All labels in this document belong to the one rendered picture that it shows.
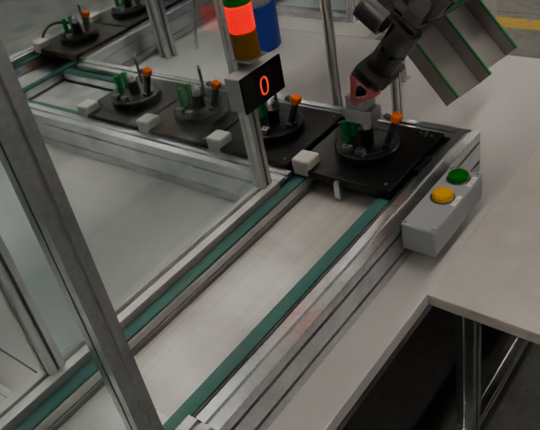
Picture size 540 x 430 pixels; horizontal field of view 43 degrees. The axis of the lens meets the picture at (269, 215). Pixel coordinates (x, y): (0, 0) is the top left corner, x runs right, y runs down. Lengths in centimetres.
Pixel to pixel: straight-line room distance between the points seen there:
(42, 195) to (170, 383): 60
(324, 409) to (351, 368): 9
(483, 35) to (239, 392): 113
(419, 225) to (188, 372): 49
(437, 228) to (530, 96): 72
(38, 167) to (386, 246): 79
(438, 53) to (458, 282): 59
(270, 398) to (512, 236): 61
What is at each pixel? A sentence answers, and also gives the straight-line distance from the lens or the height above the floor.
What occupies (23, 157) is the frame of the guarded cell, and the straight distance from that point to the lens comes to 62.
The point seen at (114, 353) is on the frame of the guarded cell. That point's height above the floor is 125.
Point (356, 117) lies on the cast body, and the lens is 145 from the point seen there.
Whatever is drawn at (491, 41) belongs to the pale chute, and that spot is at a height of 103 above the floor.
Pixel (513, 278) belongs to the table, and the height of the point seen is 86.
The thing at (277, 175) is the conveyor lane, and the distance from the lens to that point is 150.
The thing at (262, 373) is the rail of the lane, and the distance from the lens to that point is 108.
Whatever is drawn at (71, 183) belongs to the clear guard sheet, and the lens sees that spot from 112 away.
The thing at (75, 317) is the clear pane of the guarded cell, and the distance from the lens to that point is 72.
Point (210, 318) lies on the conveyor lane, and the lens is 125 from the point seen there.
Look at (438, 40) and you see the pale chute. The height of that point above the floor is 109.
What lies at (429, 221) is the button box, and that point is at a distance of 131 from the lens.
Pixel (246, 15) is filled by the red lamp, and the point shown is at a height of 134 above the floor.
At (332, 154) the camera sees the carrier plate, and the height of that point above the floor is 97.
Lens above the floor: 176
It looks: 35 degrees down
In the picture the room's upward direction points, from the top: 12 degrees counter-clockwise
